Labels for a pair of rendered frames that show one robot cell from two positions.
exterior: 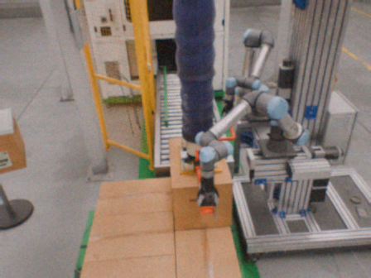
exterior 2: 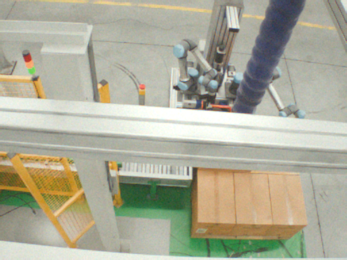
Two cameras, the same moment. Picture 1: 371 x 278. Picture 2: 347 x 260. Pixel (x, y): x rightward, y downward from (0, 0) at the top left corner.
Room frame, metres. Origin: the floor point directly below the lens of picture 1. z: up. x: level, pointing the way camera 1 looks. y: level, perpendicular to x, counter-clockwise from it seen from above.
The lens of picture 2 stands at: (2.65, 1.91, 3.78)
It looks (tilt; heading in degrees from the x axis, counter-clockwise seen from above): 56 degrees down; 268
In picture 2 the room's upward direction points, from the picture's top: 8 degrees clockwise
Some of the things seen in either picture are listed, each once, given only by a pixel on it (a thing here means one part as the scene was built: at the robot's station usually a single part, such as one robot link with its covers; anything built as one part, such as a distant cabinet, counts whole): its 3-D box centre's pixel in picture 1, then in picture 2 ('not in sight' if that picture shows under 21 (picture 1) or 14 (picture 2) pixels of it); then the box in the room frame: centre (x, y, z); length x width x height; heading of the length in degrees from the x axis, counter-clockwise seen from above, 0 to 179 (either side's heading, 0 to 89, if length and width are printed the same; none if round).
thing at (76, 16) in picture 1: (79, 27); (103, 181); (3.02, 0.92, 1.62); 0.20 x 0.05 x 0.30; 3
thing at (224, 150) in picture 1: (219, 150); (292, 109); (1.43, -0.15, 1.37); 0.11 x 0.11 x 0.08; 37
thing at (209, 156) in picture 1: (207, 158); (299, 115); (1.36, -0.08, 1.37); 0.09 x 0.08 x 0.11; 127
